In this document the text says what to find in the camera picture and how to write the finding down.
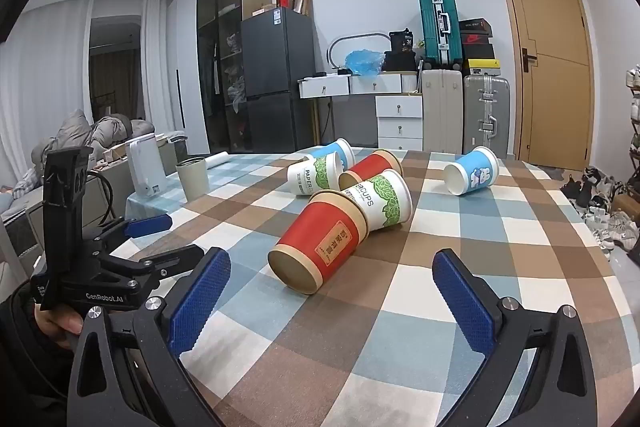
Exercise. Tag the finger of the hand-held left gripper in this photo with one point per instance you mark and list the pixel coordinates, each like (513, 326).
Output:
(170, 259)
(147, 226)

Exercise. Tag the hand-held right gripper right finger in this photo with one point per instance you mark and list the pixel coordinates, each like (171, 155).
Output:
(465, 307)

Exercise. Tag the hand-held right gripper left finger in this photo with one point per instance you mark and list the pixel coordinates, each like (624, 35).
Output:
(200, 302)

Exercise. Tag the red paper cup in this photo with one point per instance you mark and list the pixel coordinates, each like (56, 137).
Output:
(320, 237)
(372, 167)

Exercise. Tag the person's left forearm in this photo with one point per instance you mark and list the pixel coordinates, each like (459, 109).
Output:
(25, 357)

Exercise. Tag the white green-leaf paper cup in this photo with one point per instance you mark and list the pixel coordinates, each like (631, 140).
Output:
(387, 202)
(312, 177)

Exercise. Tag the blue cartoon paper cup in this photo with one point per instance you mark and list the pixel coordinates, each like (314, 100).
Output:
(342, 152)
(475, 174)

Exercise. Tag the person's left hand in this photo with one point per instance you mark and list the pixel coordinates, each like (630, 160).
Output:
(57, 322)

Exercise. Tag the white electric kettle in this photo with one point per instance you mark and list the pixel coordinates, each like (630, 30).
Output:
(145, 172)

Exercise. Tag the beige tumbler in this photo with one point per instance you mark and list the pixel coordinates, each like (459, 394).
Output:
(192, 179)

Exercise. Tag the checkered tablecloth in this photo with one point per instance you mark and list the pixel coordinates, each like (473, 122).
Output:
(450, 227)

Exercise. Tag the grey container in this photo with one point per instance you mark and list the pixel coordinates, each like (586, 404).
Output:
(176, 147)

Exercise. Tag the white paper roll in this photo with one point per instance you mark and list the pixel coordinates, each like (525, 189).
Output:
(217, 159)

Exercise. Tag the grey jackets on sofa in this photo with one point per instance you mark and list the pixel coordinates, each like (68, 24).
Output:
(75, 134)

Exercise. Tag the white curtain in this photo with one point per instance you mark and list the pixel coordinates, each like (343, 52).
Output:
(157, 67)
(45, 82)

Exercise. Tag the pile of shoes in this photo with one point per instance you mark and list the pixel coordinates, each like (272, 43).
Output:
(600, 202)

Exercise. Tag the dark glass cabinet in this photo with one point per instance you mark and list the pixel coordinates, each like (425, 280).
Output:
(222, 57)

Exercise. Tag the beige suitcase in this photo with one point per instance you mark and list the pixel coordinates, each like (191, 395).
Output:
(442, 117)

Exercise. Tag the silver suitcase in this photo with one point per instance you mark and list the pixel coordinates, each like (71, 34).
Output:
(487, 117)

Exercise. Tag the white chest of drawers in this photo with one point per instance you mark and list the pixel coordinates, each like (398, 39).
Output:
(400, 122)

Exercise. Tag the black refrigerator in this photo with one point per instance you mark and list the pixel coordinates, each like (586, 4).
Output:
(275, 77)

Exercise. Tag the white desk drawer unit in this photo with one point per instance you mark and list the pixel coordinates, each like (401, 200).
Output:
(380, 83)
(325, 88)

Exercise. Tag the yellow white shoe box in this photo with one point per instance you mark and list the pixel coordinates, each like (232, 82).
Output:
(480, 68)

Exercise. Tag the flat cardboard box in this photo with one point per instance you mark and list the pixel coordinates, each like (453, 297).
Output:
(262, 11)

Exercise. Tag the shoe rack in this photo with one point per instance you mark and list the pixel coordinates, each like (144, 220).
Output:
(634, 122)

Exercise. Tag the wooden door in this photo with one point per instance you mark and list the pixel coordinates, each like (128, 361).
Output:
(550, 57)

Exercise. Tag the blue plastic bag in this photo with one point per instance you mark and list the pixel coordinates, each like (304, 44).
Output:
(365, 62)

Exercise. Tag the black bag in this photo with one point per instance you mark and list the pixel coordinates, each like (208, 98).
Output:
(400, 49)

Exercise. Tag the red black shoe box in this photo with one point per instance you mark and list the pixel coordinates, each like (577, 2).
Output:
(477, 38)

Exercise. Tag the oval mirror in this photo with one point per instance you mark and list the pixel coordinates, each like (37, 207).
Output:
(350, 38)

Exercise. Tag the teal suitcase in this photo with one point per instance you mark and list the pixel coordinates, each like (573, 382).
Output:
(440, 29)

